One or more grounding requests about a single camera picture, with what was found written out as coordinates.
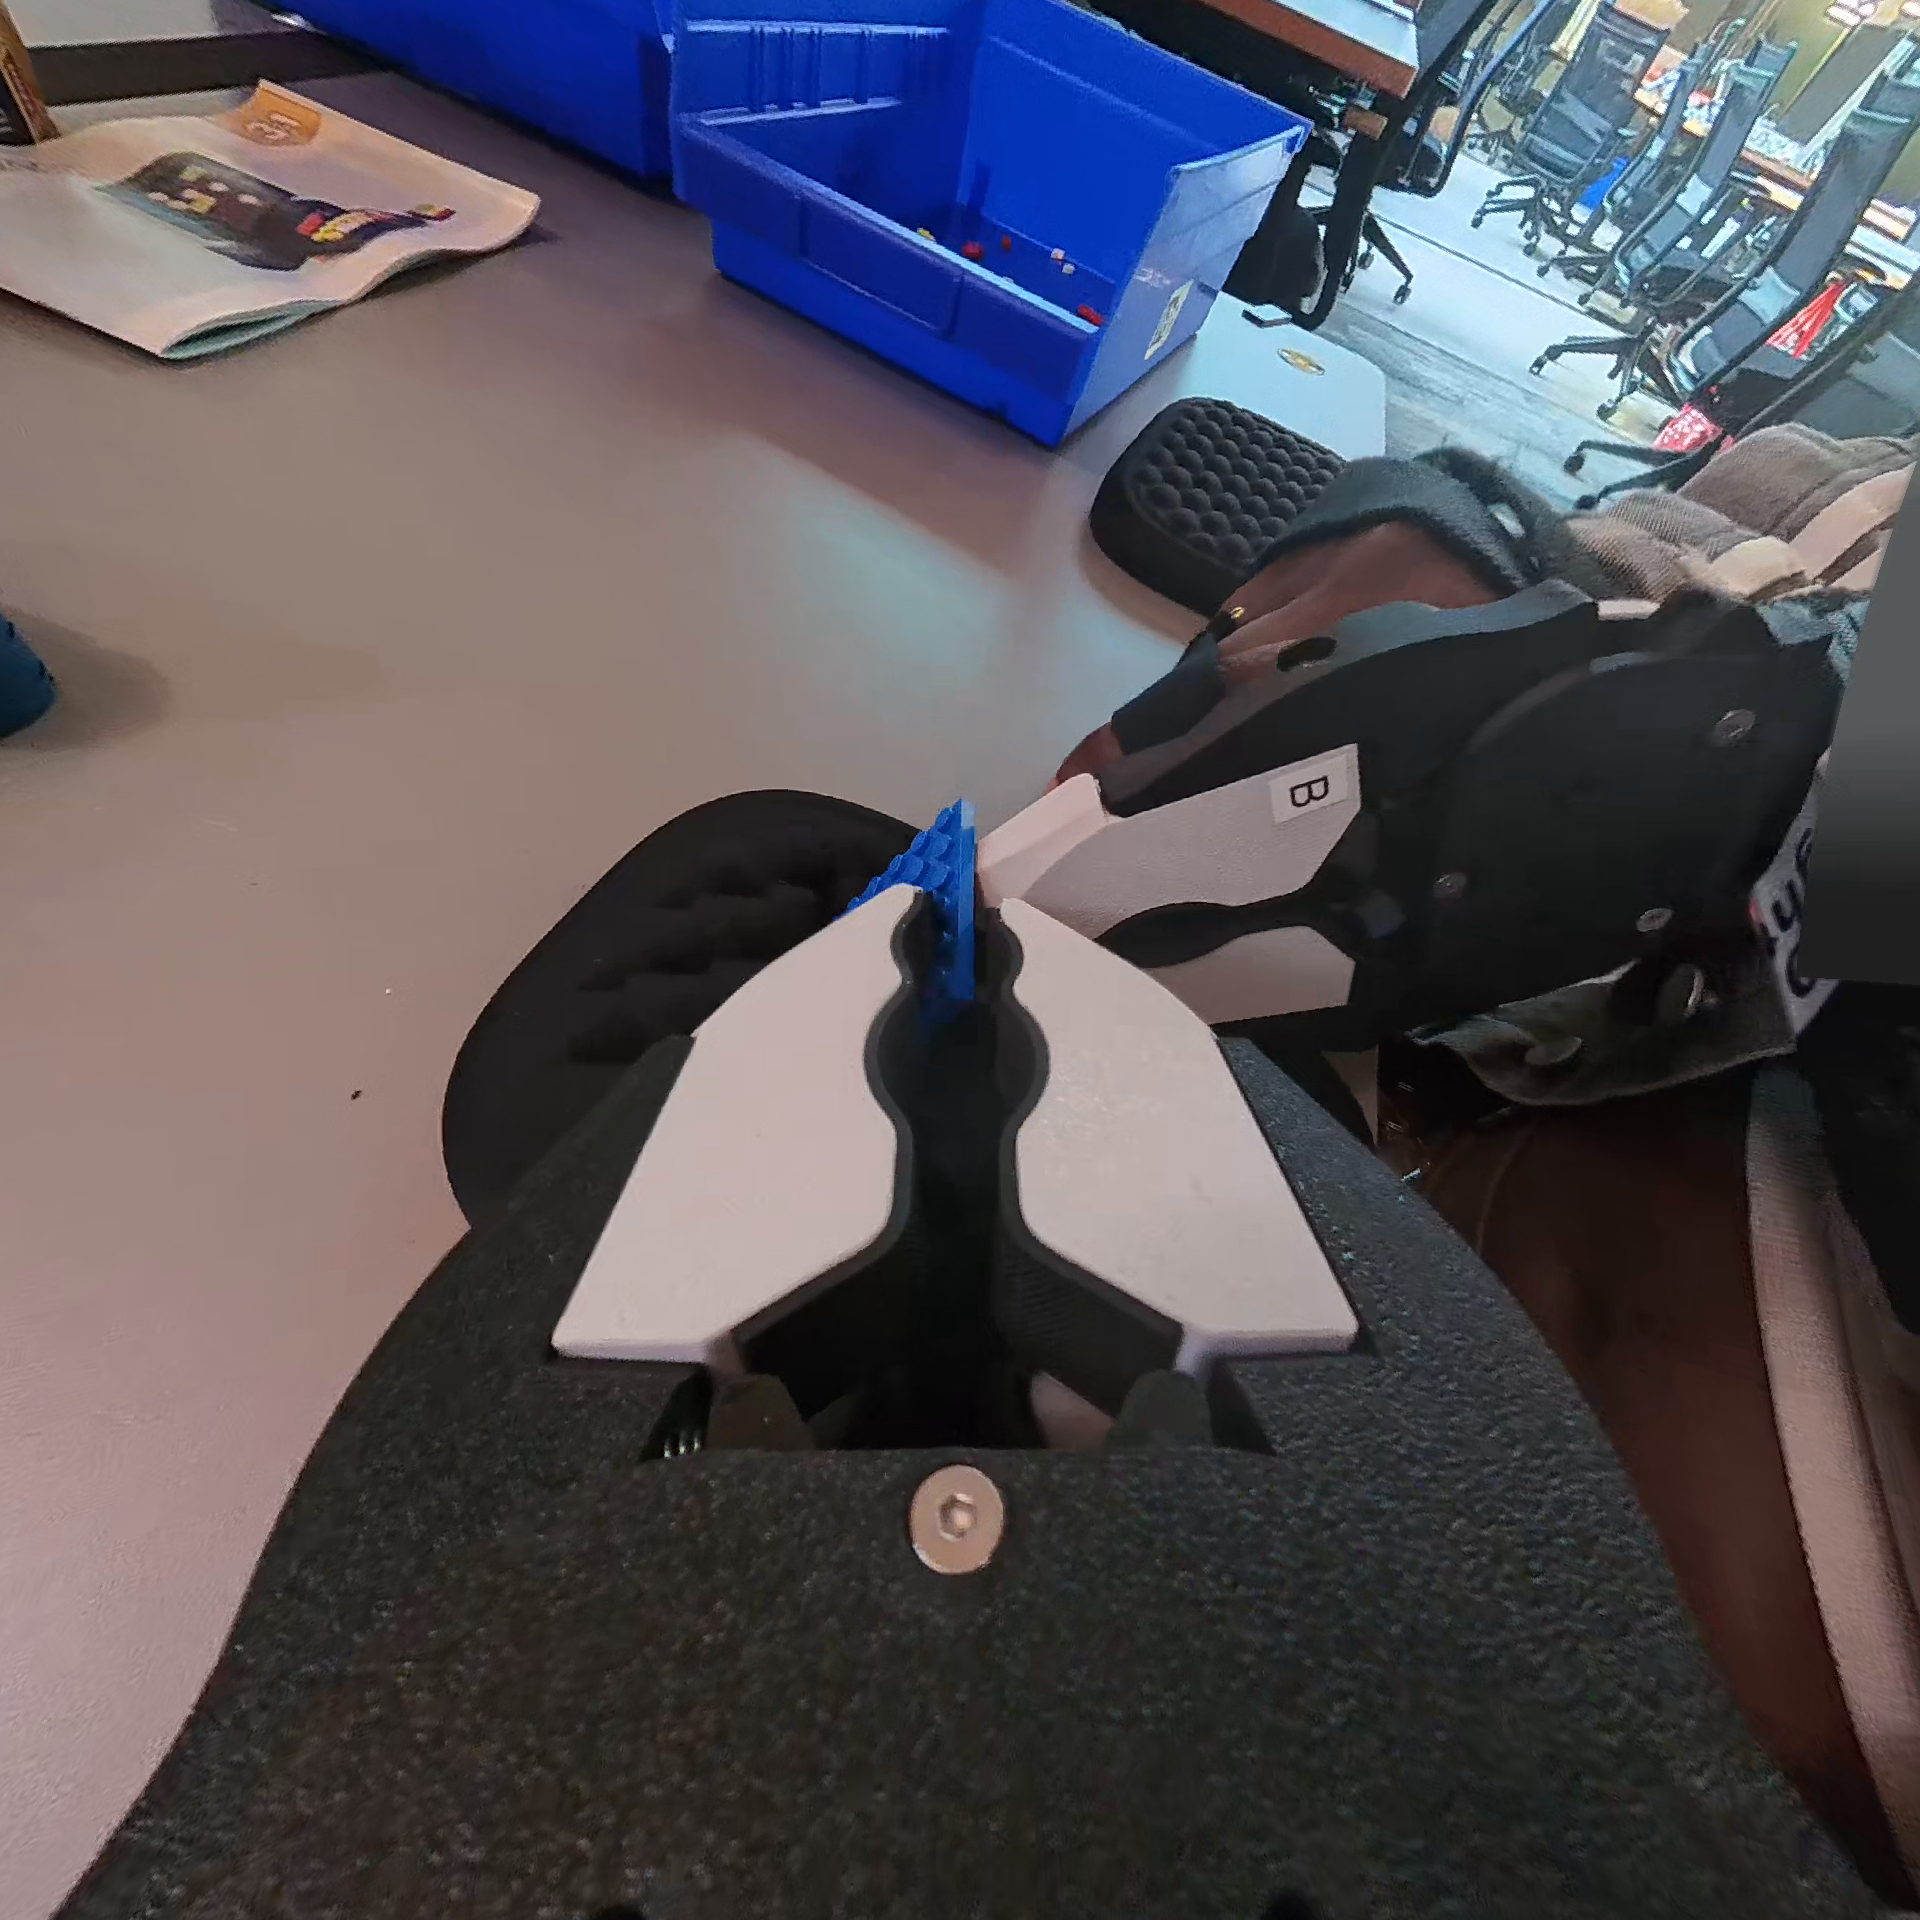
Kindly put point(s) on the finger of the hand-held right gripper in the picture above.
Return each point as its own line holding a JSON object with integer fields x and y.
{"x": 1201, "y": 845}
{"x": 1276, "y": 974}

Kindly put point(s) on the blue plastic bin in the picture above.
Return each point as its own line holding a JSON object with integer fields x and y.
{"x": 902, "y": 153}
{"x": 479, "y": 64}

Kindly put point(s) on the blue toy game console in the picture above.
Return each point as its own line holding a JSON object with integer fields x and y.
{"x": 15, "y": 684}

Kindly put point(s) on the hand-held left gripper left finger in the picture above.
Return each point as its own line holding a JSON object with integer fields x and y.
{"x": 753, "y": 1141}

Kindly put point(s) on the row of black office chairs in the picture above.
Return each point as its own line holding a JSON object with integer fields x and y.
{"x": 1665, "y": 223}

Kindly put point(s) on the blue studded building plate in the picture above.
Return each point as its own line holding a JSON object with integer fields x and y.
{"x": 942, "y": 901}

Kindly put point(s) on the scattered small loose bricks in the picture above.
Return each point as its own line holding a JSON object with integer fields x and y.
{"x": 988, "y": 256}

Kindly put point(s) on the black office chair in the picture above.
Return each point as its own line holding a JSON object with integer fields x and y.
{"x": 1330, "y": 223}

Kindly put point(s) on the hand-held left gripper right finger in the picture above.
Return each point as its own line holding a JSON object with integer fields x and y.
{"x": 1170, "y": 1173}

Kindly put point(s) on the black foam pad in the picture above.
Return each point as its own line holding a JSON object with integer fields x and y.
{"x": 1201, "y": 479}
{"x": 600, "y": 962}

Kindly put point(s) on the blue and yellow toy box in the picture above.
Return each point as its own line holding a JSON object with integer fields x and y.
{"x": 20, "y": 66}

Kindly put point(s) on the wooden office desk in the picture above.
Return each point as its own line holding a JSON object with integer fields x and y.
{"x": 1348, "y": 38}

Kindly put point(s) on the person's right forearm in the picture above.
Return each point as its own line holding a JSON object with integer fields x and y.
{"x": 1737, "y": 512}

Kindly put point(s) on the person's right hand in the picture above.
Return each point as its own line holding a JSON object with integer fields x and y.
{"x": 1381, "y": 582}

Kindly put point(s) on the white instruction booklet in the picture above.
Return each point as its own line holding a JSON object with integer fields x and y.
{"x": 240, "y": 223}

